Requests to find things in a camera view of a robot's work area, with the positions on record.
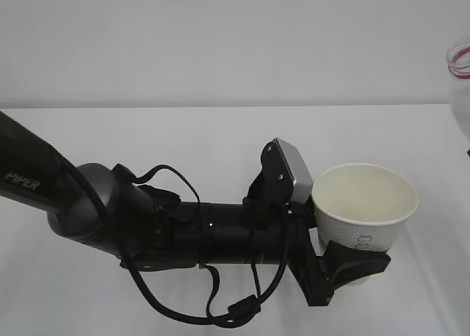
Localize white paper cup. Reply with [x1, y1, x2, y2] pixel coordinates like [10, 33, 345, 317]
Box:
[311, 163, 420, 252]

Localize clear plastic water bottle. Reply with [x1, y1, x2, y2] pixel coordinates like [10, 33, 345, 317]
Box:
[446, 37, 469, 141]

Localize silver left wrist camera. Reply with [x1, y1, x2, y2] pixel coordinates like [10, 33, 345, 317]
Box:
[261, 138, 314, 205]

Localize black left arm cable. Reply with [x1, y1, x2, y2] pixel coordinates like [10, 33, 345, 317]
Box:
[58, 159, 294, 329]

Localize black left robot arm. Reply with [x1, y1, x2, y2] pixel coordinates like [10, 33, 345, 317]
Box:
[1, 114, 391, 306]

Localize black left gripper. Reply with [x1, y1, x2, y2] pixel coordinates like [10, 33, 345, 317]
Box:
[244, 174, 390, 307]

